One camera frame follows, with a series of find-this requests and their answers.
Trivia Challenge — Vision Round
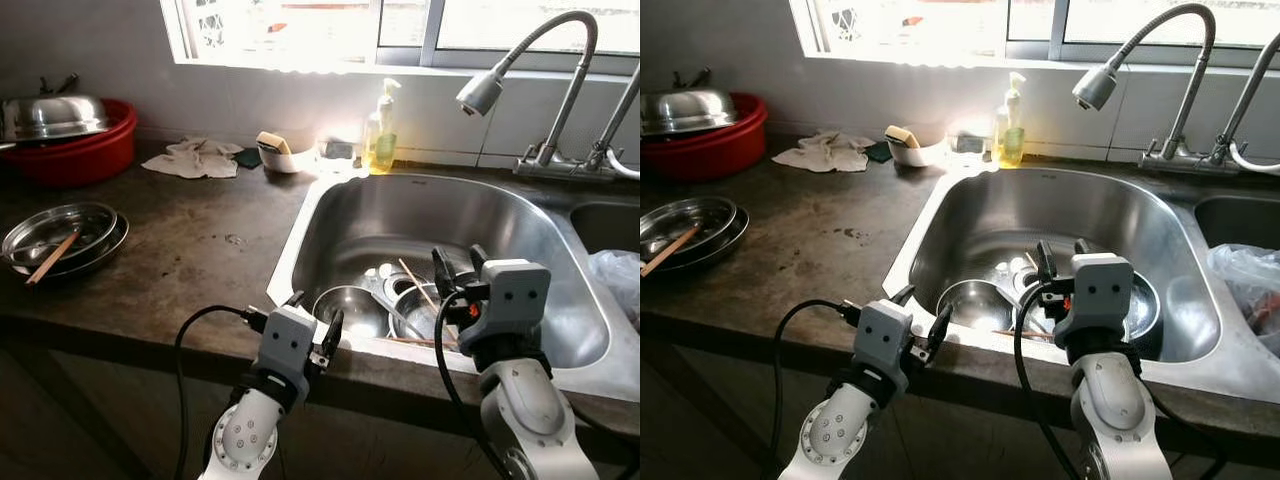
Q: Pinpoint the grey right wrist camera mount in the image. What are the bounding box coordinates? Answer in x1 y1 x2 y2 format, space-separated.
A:
478 258 553 346
1055 252 1134 341

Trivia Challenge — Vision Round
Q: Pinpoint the small steel bowl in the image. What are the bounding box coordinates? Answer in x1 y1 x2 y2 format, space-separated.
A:
312 286 391 339
935 279 1013 333

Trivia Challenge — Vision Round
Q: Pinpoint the large steel bowl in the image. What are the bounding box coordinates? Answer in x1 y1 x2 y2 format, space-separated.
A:
0 93 111 143
640 88 739 137

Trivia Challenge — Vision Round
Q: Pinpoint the small glass container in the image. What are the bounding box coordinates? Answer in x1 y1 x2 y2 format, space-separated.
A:
948 130 993 163

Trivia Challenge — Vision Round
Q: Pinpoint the pale wooden chopstick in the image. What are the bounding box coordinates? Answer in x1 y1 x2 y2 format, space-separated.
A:
643 225 703 275
28 228 83 284

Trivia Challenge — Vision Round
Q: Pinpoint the stainless steel sink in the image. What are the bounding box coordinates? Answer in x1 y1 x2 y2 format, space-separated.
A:
880 160 1280 406
265 165 641 401

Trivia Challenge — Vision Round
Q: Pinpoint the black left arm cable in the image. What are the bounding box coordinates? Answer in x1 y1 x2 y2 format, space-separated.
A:
770 300 861 480
172 305 269 480

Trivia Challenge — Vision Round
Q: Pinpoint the window with metal frame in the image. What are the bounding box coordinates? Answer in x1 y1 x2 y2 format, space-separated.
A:
160 0 641 76
790 0 1280 71

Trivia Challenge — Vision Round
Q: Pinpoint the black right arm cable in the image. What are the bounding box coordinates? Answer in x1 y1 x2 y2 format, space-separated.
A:
433 288 516 480
1013 283 1086 480

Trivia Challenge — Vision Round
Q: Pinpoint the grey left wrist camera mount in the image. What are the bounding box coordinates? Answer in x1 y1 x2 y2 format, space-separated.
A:
853 298 913 369
258 305 319 376

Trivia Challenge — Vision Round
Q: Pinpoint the grey metal tap pipe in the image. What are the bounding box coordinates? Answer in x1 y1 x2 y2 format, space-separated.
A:
585 65 641 181
1205 30 1280 176

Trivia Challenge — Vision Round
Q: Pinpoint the white crumpled cloth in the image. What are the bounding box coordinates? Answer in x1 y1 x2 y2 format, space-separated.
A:
772 130 869 174
142 137 244 181

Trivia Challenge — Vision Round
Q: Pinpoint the clear plastic bag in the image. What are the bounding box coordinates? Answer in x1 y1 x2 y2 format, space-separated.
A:
588 248 641 326
1205 243 1280 356

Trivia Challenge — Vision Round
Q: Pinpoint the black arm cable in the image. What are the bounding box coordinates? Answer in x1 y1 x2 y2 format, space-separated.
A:
172 305 269 480
1013 283 1086 480
770 300 861 480
433 288 516 480

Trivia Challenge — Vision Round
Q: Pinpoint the yellow dish soap bottle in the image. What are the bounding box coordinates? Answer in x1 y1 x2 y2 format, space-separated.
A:
993 72 1028 169
362 78 401 176

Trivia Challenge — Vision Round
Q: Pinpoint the grey gooseneck faucet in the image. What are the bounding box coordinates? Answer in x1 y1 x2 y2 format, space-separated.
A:
456 10 601 181
1072 3 1219 173

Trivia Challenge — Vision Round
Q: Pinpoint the reddish brown wooden chopstick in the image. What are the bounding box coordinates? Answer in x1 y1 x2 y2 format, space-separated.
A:
641 227 699 278
25 230 79 287

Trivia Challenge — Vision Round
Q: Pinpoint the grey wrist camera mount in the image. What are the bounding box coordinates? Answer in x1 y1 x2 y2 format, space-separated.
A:
853 298 913 369
478 258 553 346
1055 252 1134 341
258 305 319 376

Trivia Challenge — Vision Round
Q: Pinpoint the red plastic basin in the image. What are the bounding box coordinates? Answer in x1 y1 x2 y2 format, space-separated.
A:
0 98 138 189
640 92 769 183

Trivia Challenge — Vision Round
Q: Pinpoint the steel spoon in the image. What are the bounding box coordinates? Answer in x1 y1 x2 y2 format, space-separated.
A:
362 283 426 341
990 280 1041 336

